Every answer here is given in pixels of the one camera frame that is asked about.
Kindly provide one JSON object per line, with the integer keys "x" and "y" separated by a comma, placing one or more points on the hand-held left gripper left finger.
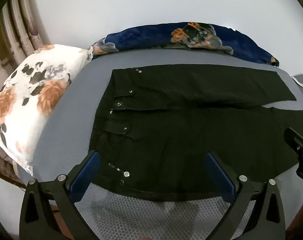
{"x": 87, "y": 172}

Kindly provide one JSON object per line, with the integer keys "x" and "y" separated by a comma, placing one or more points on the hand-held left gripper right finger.
{"x": 220, "y": 177}

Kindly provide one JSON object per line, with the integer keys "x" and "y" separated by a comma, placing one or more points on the black pants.
{"x": 179, "y": 120}

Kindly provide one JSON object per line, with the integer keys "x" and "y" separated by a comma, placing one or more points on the white floral pillow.
{"x": 29, "y": 100}

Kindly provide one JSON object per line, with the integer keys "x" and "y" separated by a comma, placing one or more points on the blue floral blanket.
{"x": 141, "y": 36}

